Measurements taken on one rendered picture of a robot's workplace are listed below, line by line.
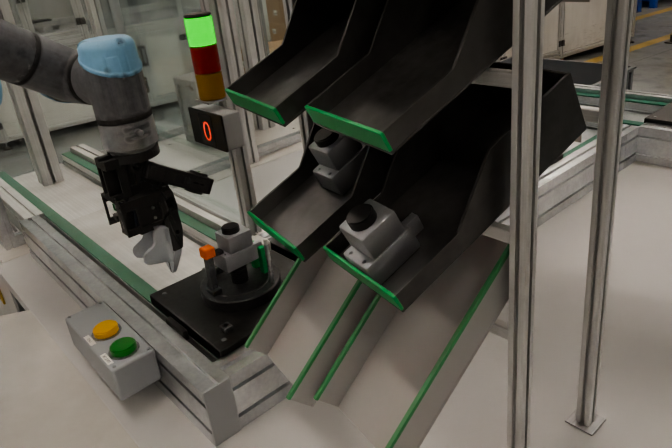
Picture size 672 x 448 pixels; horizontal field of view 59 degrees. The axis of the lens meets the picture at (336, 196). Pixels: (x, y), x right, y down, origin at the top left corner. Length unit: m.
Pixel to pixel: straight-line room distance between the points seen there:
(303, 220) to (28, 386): 0.66
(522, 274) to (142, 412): 0.66
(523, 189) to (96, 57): 0.55
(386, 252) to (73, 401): 0.69
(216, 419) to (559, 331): 0.59
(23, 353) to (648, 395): 1.08
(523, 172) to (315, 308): 0.37
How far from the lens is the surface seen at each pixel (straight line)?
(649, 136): 1.82
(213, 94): 1.15
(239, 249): 1.01
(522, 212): 0.60
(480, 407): 0.96
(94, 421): 1.08
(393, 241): 0.60
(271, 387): 0.97
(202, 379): 0.92
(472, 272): 0.71
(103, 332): 1.06
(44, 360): 1.27
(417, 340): 0.73
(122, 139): 0.86
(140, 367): 1.01
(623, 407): 1.00
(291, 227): 0.74
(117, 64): 0.84
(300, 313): 0.85
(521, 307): 0.65
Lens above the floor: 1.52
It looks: 24 degrees down
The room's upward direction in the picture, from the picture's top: 7 degrees counter-clockwise
